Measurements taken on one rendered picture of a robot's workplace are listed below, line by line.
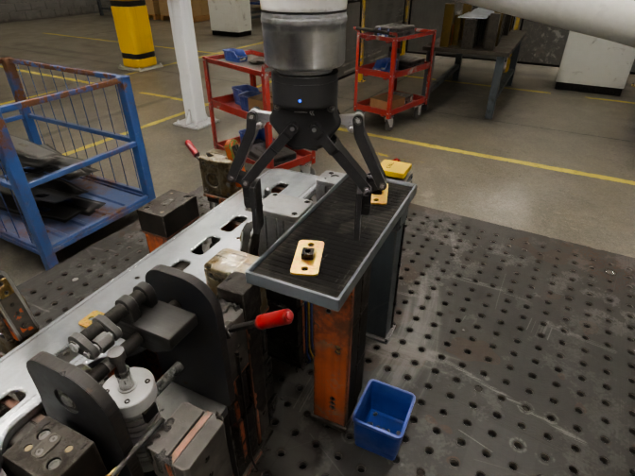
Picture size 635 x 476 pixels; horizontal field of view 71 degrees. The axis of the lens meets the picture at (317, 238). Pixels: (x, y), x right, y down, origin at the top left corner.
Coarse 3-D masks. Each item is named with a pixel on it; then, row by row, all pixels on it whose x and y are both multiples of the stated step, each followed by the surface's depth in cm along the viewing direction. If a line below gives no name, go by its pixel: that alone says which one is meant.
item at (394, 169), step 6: (384, 162) 92; (390, 162) 92; (396, 162) 92; (402, 162) 92; (384, 168) 90; (390, 168) 90; (396, 168) 90; (402, 168) 90; (408, 168) 90; (390, 174) 89; (396, 174) 88; (402, 174) 88
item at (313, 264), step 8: (304, 240) 66; (304, 248) 63; (312, 248) 63; (320, 248) 64; (296, 256) 63; (304, 256) 62; (312, 256) 62; (320, 256) 63; (296, 264) 61; (304, 264) 61; (312, 264) 61; (296, 272) 60; (304, 272) 60; (312, 272) 60
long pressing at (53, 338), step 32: (288, 192) 117; (192, 224) 103; (224, 224) 103; (160, 256) 91; (192, 256) 91; (128, 288) 83; (64, 320) 75; (32, 352) 69; (0, 384) 64; (32, 384) 64; (32, 416) 61; (0, 448) 56
